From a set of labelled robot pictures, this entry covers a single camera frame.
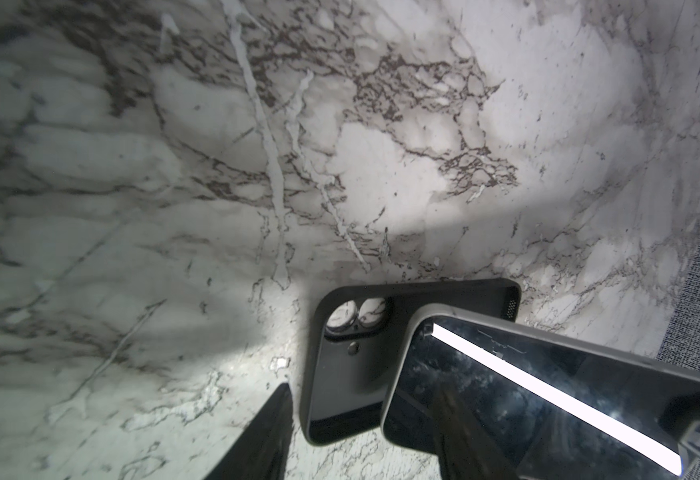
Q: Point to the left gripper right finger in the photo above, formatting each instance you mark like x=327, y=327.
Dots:
x=464, y=448

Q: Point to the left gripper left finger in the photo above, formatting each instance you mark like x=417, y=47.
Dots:
x=262, y=450

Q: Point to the black smartphone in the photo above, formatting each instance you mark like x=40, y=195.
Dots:
x=557, y=407

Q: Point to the black phone case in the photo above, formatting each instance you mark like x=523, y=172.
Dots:
x=356, y=335

